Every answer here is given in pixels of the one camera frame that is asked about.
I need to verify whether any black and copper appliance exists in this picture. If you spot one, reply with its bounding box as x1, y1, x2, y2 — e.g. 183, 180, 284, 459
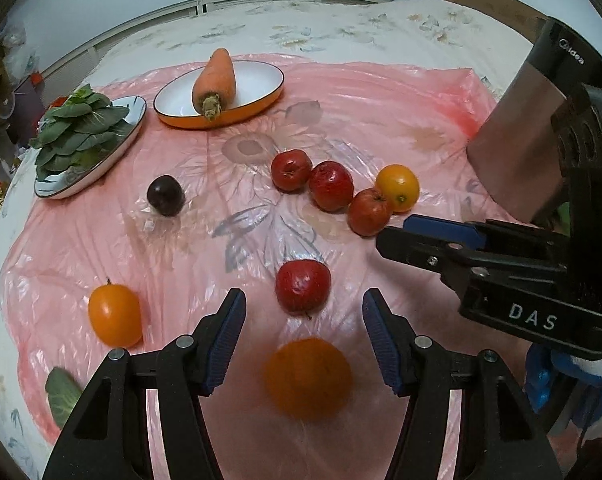
466, 18, 602, 223

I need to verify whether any blue gloved right hand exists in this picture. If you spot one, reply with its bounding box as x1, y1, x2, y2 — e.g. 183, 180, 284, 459
524, 344, 602, 439

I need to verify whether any dark plum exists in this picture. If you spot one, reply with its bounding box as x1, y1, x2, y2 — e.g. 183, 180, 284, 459
146, 174, 185, 217

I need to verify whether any red apple group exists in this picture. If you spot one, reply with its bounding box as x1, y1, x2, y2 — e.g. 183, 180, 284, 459
275, 259, 331, 315

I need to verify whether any pile of green leaves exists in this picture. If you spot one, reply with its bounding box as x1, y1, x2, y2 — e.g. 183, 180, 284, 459
30, 84, 132, 181

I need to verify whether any pink plastic sheet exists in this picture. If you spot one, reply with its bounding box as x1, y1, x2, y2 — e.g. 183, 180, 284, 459
1, 56, 528, 479

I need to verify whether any green leaf piece upper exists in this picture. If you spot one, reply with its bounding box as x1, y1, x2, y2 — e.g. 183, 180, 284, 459
45, 367, 82, 429

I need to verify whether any large orange group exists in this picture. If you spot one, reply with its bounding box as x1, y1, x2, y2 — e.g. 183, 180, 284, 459
262, 338, 354, 422

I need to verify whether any purple bin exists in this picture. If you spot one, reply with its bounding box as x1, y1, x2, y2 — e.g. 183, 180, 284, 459
10, 78, 45, 134

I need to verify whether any orange rimmed white dish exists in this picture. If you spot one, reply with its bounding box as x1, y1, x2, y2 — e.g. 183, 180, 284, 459
153, 60, 285, 130

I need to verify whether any wooden headboard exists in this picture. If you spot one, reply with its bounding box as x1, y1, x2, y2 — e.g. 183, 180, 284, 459
445, 0, 547, 44

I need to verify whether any white plate blue rim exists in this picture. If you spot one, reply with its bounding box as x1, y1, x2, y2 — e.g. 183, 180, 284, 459
30, 84, 147, 200

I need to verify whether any orange carrot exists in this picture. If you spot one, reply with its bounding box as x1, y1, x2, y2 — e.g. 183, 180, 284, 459
191, 48, 236, 120

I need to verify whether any small orange group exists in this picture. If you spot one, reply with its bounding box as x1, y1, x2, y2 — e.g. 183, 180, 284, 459
88, 282, 143, 348

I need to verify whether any floral bed duvet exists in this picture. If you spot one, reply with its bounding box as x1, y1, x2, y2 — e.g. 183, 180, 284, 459
0, 0, 530, 479

